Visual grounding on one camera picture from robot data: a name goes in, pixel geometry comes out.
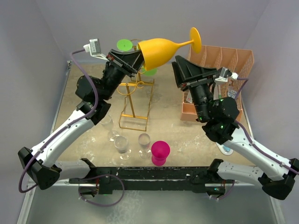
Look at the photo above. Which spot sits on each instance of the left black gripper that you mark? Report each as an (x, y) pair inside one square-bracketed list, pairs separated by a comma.
[(128, 63)]

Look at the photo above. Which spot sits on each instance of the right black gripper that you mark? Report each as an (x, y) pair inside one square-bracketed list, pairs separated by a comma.
[(186, 71)]

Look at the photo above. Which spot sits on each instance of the small green wine glass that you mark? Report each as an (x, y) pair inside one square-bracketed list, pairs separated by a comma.
[(124, 45)]

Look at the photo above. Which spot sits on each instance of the large green wine glass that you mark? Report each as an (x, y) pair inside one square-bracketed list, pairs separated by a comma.
[(148, 72)]

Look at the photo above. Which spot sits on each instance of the yellow plastic goblet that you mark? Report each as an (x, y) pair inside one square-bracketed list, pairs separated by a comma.
[(158, 51)]

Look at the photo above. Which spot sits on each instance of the clear glass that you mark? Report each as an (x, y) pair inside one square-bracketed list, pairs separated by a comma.
[(122, 146), (144, 143), (108, 124)]

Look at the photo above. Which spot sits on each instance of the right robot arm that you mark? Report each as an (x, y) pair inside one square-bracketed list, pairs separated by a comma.
[(272, 172)]

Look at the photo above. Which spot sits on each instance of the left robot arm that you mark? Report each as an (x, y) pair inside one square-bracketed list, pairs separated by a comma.
[(41, 161)]

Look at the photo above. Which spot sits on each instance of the round blue tin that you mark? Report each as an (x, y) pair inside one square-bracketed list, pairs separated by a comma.
[(233, 94)]

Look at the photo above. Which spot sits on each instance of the orange plastic desk organizer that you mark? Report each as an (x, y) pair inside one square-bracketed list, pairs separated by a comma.
[(239, 61)]

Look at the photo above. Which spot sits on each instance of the pink plastic goblet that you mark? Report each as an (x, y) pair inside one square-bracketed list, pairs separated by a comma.
[(160, 151)]

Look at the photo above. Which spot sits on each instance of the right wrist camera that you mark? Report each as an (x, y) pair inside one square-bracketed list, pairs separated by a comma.
[(223, 75)]

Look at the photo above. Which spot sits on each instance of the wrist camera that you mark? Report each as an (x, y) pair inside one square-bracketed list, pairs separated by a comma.
[(94, 49), (223, 75)]

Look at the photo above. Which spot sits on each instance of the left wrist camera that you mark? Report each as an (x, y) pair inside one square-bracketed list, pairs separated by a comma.
[(94, 49)]

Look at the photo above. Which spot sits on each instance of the gold wire glass rack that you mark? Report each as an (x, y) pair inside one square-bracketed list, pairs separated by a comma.
[(137, 92)]

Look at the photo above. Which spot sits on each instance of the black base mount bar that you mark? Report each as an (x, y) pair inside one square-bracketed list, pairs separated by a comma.
[(194, 179)]

